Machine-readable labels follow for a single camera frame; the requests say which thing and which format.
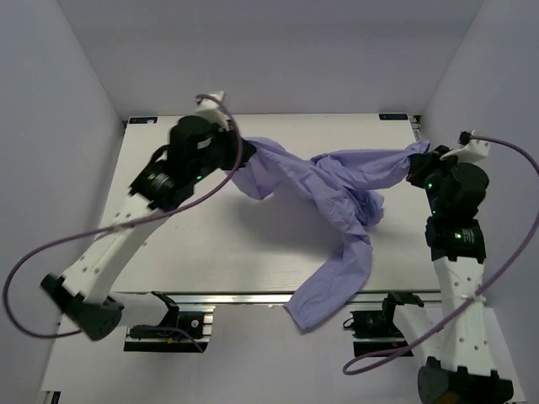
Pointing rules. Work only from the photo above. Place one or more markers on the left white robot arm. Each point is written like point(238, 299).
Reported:
point(83, 291)

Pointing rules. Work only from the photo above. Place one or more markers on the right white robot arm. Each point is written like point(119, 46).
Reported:
point(456, 364)

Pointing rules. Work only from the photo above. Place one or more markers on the purple jacket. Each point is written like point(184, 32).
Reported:
point(344, 186)

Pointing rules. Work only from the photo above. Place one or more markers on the left blue table label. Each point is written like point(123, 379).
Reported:
point(142, 120)

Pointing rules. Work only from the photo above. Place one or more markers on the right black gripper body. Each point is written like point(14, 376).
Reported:
point(431, 174)

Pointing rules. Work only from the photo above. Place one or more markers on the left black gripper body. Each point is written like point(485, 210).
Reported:
point(221, 151)

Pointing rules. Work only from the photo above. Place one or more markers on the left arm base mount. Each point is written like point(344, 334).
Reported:
point(180, 331)

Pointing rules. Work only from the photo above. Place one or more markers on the right blue table label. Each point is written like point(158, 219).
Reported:
point(392, 116)

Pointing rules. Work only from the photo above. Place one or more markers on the blue table label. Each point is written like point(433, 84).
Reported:
point(142, 120)
point(392, 116)

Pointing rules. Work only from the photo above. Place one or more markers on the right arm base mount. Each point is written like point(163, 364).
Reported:
point(374, 331)

